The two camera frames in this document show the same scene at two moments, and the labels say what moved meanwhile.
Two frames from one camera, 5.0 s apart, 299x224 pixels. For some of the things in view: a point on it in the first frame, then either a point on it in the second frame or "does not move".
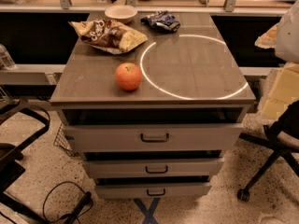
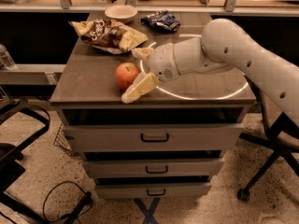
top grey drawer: (155, 138) does not move
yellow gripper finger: (268, 39) to (143, 52)
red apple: (128, 76) does not move
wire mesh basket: (62, 141) does not move
